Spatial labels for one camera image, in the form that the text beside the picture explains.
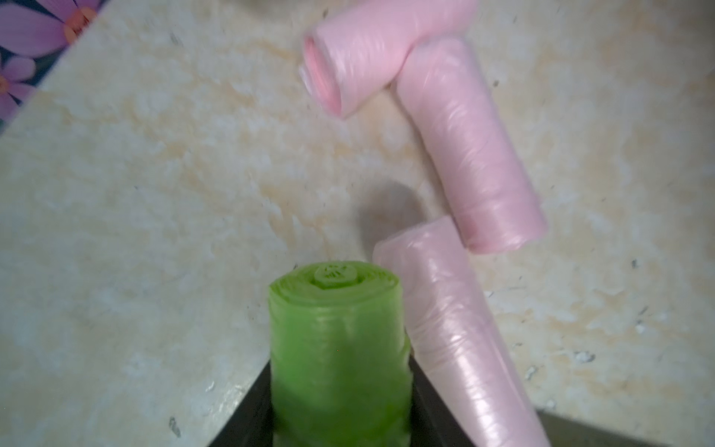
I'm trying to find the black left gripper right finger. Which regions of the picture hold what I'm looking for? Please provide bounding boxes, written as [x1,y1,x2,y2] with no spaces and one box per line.
[409,356,475,447]

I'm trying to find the green trash bag roll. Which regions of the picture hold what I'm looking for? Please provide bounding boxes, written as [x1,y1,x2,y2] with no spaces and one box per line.
[268,261,413,446]

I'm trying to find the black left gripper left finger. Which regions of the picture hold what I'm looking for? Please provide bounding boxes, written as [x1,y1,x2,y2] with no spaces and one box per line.
[210,363,274,447]

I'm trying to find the pink trash bag roll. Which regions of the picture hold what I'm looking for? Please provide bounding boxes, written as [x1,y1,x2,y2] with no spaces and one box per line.
[301,0,478,118]
[394,37,547,254]
[372,217,549,446]

